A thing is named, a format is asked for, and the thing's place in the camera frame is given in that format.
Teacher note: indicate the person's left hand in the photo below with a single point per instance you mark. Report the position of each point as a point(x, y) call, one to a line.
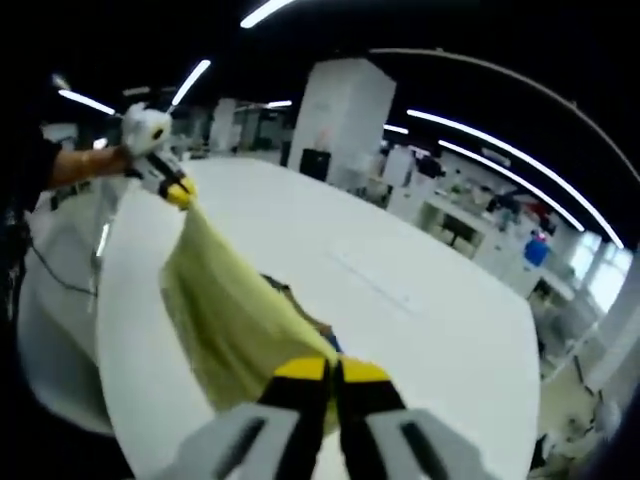
point(112, 162)

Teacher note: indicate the yellow colour-block garment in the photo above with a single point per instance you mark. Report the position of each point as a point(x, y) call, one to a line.
point(230, 310)

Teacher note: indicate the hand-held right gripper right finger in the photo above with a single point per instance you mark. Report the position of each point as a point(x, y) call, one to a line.
point(367, 395)

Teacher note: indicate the white square pillar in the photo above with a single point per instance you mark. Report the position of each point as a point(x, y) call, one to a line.
point(345, 110)
point(222, 125)

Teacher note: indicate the white ceiling light strip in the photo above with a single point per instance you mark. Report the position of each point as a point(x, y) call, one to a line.
point(85, 101)
point(191, 82)
point(515, 181)
point(265, 12)
point(280, 104)
point(396, 129)
point(500, 146)

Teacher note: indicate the curved ceiling rail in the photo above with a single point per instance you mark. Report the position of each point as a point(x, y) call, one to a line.
point(440, 50)

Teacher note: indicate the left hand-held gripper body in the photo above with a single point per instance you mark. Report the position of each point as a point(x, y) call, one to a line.
point(142, 130)

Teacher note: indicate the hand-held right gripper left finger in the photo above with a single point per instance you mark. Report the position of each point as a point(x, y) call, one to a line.
point(295, 395)

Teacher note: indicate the white panel board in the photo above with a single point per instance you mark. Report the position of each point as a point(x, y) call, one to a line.
point(400, 167)

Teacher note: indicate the black box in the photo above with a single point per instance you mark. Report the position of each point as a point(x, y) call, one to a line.
point(316, 165)

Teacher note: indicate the white shelving unit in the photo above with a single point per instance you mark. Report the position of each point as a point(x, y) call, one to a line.
point(450, 225)

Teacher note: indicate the blue bin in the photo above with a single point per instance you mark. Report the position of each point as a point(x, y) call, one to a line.
point(537, 252)

